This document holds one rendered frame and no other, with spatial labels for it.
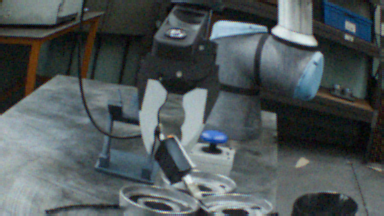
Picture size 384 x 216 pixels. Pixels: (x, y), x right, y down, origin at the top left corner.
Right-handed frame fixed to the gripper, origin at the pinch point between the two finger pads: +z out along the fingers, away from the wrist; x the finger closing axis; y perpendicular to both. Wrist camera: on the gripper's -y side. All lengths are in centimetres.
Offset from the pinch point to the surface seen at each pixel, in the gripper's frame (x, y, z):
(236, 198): -10.2, 3.3, 5.9
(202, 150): -3.3, 21.6, 2.3
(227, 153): -7.1, 22.6, 2.2
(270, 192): -16.1, 18.2, 7.3
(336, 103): -79, 344, -1
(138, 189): 2.7, -0.3, 6.5
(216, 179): -6.6, 11.9, 4.9
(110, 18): 98, 374, -28
